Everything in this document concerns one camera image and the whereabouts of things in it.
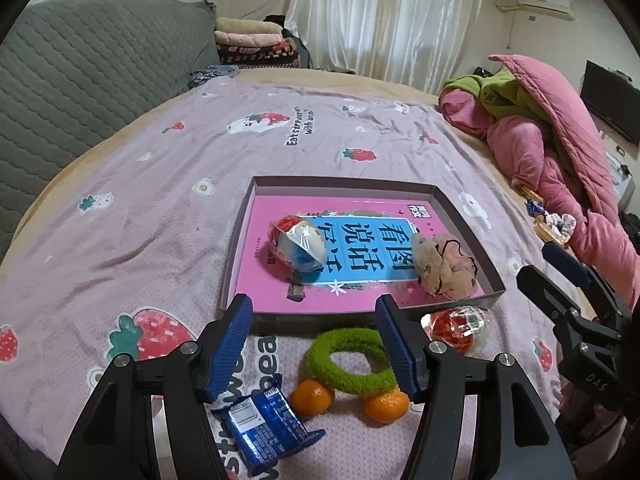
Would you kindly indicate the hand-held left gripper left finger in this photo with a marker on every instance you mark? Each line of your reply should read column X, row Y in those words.
column 235, row 340

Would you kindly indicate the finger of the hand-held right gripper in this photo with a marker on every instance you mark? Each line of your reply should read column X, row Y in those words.
column 565, row 260
column 542, row 287

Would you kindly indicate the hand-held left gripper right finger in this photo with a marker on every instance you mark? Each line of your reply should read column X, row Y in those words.
column 395, row 345

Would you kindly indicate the shallow grey cardboard box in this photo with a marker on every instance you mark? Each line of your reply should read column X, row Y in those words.
column 240, row 305

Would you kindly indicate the orange mandarin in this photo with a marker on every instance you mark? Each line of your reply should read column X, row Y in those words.
column 312, row 397
column 385, row 407

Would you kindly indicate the green fuzzy scrunchie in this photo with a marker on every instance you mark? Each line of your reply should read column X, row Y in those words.
column 325, row 360

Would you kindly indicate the blue snack packet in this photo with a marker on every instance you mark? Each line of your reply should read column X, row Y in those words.
column 265, row 430

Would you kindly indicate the white patterned scrunchie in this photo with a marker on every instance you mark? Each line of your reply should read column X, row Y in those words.
column 562, row 221

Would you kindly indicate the blue candy wrapper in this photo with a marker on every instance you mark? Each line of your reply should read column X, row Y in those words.
column 536, row 207

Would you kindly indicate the red and clear egg capsule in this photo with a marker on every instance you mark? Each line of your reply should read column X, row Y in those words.
column 455, row 330

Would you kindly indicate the pink picture book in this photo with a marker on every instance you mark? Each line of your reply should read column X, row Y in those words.
column 265, row 280

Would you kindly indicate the beige plush scrunchie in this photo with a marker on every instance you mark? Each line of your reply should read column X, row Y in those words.
column 445, row 265

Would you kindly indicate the white cabinet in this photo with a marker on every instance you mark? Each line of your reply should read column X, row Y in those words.
column 620, row 180

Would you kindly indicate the strawberry printed blanket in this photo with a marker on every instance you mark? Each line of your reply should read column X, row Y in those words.
column 150, row 210

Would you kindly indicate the black television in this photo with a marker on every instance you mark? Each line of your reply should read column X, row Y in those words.
column 607, row 97

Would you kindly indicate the pink quilt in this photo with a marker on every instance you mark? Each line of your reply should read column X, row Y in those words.
column 545, row 90

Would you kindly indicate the green cloth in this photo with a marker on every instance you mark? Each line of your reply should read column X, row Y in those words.
column 500, row 92

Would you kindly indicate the white air conditioner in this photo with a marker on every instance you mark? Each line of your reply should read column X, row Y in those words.
column 544, row 1

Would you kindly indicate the dark floral cloth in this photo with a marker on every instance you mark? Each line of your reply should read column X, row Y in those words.
column 212, row 75

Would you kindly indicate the folded checkered blanket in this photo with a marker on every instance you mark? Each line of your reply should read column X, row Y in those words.
column 255, row 55

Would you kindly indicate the grey quilted headboard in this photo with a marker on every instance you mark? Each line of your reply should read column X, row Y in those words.
column 75, row 85

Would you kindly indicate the folded pink blanket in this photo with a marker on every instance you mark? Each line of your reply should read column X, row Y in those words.
column 247, row 39

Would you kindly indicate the white sheer curtain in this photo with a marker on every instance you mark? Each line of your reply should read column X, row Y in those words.
column 385, row 15

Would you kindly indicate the folded beige blanket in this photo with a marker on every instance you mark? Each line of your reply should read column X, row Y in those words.
column 245, row 25

